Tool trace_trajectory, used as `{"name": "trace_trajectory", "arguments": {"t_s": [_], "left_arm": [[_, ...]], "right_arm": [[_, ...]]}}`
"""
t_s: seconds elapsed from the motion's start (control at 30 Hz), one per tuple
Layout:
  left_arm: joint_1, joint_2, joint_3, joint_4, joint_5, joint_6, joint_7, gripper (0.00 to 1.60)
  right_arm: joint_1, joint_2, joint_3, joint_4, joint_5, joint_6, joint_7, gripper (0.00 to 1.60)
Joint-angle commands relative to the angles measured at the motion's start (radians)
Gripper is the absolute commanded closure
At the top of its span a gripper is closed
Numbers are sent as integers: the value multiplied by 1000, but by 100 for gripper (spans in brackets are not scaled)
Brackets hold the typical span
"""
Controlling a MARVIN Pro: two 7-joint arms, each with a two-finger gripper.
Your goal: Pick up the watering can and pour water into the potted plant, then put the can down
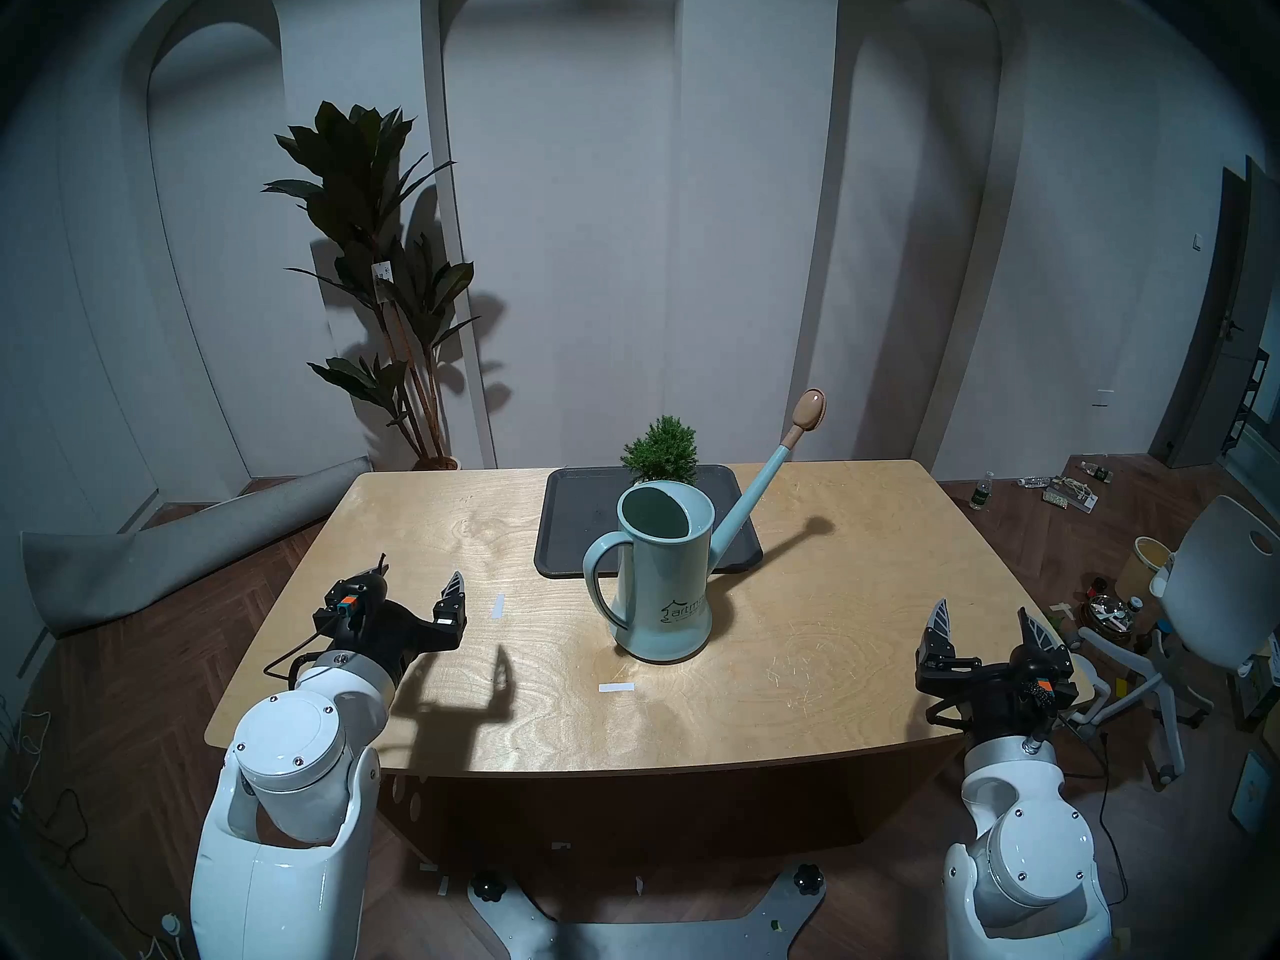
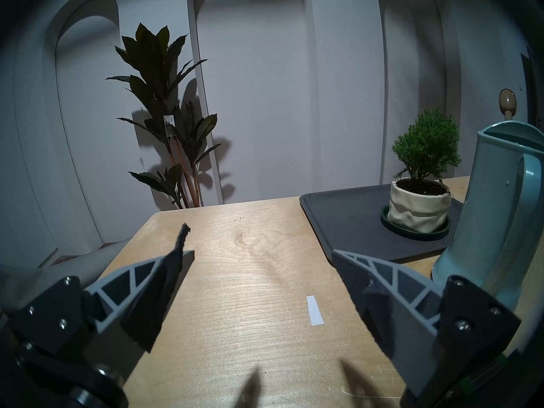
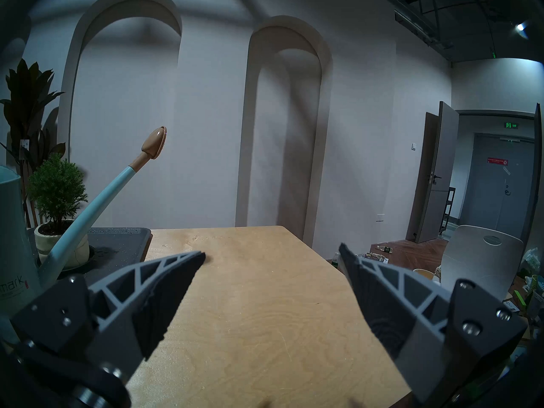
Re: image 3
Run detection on white plastic swivel chair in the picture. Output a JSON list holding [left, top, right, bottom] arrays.
[[441, 225, 524, 301]]

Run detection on dark brown open door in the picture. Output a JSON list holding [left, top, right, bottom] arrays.
[[406, 101, 459, 244]]

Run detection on tall dark-leaved floor plant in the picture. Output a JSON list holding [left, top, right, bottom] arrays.
[[0, 59, 66, 229]]

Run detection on black plastic tray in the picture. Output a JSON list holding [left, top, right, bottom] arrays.
[[59, 227, 152, 281]]

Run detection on grey double door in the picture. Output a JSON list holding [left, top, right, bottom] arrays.
[[461, 133, 536, 238]]

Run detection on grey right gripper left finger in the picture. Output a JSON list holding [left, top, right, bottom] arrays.
[[11, 251, 207, 386]]

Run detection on black plant saucer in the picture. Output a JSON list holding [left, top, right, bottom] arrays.
[[59, 245, 95, 272]]

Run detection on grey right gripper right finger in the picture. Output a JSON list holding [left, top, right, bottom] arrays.
[[339, 243, 527, 403]]

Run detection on small potted conifer plant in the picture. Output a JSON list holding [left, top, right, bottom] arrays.
[[28, 153, 91, 271]]

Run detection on light blue watering can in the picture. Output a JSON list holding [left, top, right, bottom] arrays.
[[0, 126, 167, 344]]

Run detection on black metal shelf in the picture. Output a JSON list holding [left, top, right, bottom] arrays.
[[440, 187, 456, 234]]

